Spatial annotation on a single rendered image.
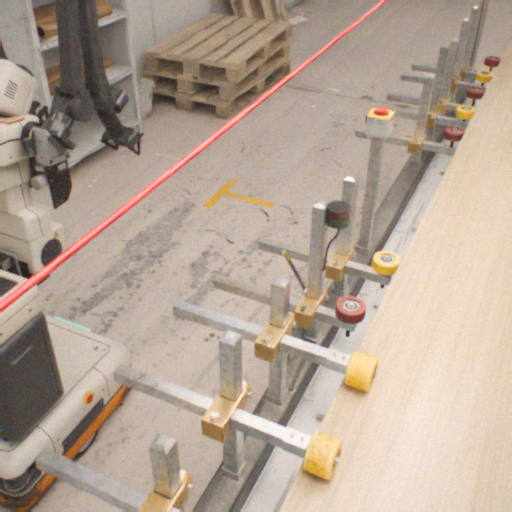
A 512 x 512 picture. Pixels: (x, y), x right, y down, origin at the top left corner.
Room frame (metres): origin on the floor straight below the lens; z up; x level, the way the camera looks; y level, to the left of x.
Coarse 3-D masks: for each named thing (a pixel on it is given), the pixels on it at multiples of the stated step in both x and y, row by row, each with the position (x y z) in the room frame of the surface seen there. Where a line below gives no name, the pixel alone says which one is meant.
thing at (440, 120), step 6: (372, 108) 2.77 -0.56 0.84; (390, 108) 2.75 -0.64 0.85; (396, 108) 2.74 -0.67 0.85; (396, 114) 2.72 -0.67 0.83; (402, 114) 2.70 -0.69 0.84; (408, 114) 2.69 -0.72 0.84; (414, 114) 2.68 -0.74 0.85; (414, 120) 2.68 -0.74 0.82; (438, 120) 2.63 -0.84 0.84; (444, 120) 2.62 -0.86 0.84; (450, 120) 2.61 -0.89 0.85; (456, 120) 2.61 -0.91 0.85; (462, 120) 2.60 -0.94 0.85; (468, 120) 2.60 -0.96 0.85; (456, 126) 2.59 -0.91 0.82; (462, 126) 2.58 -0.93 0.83
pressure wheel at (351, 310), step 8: (352, 296) 1.30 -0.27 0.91; (336, 304) 1.27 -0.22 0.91; (344, 304) 1.27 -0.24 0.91; (352, 304) 1.26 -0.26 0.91; (360, 304) 1.26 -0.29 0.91; (336, 312) 1.25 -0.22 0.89; (344, 312) 1.23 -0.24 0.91; (352, 312) 1.23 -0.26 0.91; (360, 312) 1.23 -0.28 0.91; (344, 320) 1.23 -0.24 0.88; (352, 320) 1.22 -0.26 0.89; (360, 320) 1.23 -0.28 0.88
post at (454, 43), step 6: (450, 42) 2.91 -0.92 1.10; (456, 42) 2.90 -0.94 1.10; (450, 48) 2.91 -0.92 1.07; (456, 48) 2.90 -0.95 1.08; (450, 54) 2.91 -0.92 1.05; (456, 54) 2.92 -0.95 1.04; (450, 60) 2.91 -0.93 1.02; (450, 66) 2.91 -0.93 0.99; (450, 72) 2.90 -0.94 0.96; (444, 78) 2.91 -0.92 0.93; (450, 78) 2.90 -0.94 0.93; (444, 84) 2.91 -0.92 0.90; (450, 84) 2.92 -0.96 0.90; (444, 90) 2.91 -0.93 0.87; (444, 96) 2.91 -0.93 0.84; (444, 114) 2.91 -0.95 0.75
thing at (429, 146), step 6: (360, 132) 2.53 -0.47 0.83; (366, 138) 2.52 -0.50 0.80; (390, 138) 2.47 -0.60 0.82; (396, 138) 2.46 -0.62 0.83; (402, 138) 2.46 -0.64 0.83; (408, 138) 2.46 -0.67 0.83; (396, 144) 2.46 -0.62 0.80; (402, 144) 2.45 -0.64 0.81; (408, 144) 2.44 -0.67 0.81; (426, 144) 2.41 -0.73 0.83; (432, 144) 2.40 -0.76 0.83; (438, 144) 2.40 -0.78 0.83; (432, 150) 2.39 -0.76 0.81; (438, 150) 2.38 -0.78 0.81; (444, 150) 2.37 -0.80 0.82; (450, 150) 2.36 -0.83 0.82
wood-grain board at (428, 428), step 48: (480, 144) 2.25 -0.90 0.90; (480, 192) 1.87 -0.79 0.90; (432, 240) 1.58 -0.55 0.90; (480, 240) 1.58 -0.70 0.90; (432, 288) 1.34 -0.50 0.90; (480, 288) 1.34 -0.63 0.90; (384, 336) 1.15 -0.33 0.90; (432, 336) 1.15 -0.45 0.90; (480, 336) 1.15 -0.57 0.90; (384, 384) 0.99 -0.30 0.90; (432, 384) 0.99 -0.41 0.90; (480, 384) 0.99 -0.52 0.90; (336, 432) 0.85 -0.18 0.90; (384, 432) 0.85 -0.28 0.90; (432, 432) 0.85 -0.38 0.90; (480, 432) 0.85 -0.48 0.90; (336, 480) 0.74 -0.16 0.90; (384, 480) 0.74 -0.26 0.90; (432, 480) 0.74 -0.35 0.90; (480, 480) 0.74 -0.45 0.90
